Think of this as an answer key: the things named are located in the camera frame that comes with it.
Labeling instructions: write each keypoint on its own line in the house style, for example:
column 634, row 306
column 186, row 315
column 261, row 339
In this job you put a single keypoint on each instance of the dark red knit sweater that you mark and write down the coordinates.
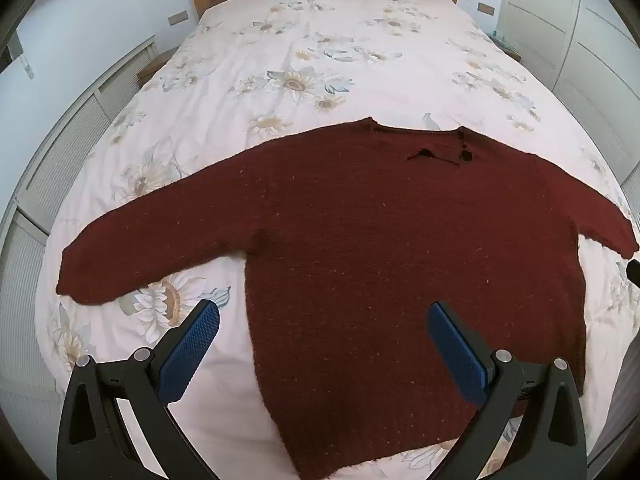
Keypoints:
column 350, row 235

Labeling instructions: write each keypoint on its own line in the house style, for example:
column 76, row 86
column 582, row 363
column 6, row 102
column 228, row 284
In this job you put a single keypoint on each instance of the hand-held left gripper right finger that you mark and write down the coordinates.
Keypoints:
column 455, row 345

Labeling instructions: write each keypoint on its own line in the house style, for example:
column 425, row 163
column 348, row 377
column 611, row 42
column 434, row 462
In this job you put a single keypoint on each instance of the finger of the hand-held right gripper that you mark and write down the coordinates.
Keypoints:
column 635, row 272

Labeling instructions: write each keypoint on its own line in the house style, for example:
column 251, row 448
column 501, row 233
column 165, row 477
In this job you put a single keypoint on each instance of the beige wall switch plate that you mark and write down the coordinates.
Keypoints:
column 177, row 17
column 486, row 8

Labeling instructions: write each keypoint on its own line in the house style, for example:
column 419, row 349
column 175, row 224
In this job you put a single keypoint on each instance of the white floral bed blanket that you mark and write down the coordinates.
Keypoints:
column 300, row 50

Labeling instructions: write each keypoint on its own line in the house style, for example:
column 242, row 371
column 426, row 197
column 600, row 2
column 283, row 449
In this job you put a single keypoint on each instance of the white wardrobe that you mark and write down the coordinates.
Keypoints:
column 575, row 35

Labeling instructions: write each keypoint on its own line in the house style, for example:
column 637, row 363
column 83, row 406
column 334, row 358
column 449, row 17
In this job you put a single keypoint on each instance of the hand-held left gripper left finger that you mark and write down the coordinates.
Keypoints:
column 192, row 345

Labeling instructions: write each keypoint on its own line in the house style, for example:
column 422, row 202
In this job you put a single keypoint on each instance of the wooden nightstand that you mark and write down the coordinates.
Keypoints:
column 152, row 65
column 507, row 45

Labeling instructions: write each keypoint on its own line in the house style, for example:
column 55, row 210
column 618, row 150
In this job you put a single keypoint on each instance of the white slatted wall panel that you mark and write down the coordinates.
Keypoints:
column 50, row 160

